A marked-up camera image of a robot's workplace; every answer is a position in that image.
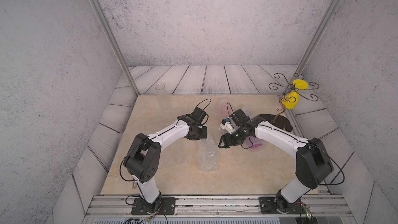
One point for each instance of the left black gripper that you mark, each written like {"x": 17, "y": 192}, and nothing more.
{"x": 204, "y": 135}

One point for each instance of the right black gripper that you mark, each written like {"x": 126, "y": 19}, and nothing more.
{"x": 228, "y": 142}

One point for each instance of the clear bubble vase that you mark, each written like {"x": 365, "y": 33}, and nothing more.
{"x": 208, "y": 155}

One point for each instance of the pink bubble vase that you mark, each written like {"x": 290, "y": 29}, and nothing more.
{"x": 222, "y": 110}

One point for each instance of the clear glass vase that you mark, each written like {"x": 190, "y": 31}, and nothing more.
{"x": 162, "y": 96}

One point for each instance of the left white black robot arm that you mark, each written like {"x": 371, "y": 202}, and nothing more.
{"x": 143, "y": 158}

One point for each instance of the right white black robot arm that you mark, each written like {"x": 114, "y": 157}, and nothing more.
{"x": 312, "y": 163}

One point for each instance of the purple bubble wrapped vase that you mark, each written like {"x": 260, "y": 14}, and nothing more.
{"x": 251, "y": 143}

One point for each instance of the yellow plastic wine glass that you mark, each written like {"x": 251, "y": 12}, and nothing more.
{"x": 290, "y": 100}

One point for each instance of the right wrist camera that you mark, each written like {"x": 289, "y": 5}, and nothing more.
{"x": 227, "y": 126}

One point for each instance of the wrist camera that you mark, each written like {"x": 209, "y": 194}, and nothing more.
{"x": 199, "y": 116}
{"x": 227, "y": 126}

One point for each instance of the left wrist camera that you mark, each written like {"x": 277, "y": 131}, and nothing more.
{"x": 199, "y": 116}

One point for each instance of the aluminium rail frame front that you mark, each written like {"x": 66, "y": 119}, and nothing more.
{"x": 315, "y": 206}

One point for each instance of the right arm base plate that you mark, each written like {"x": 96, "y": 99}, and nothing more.
{"x": 270, "y": 205}

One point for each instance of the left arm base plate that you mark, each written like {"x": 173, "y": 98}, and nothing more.
{"x": 163, "y": 206}

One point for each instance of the black wire glass stand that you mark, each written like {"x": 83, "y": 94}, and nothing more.
{"x": 279, "y": 120}

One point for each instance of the right aluminium corner post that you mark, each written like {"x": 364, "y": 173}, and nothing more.
{"x": 329, "y": 13}

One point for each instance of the aluminium corner post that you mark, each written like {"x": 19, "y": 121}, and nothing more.
{"x": 113, "y": 43}
{"x": 329, "y": 13}

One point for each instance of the left aluminium corner post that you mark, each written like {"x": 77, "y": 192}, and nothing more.
{"x": 113, "y": 43}

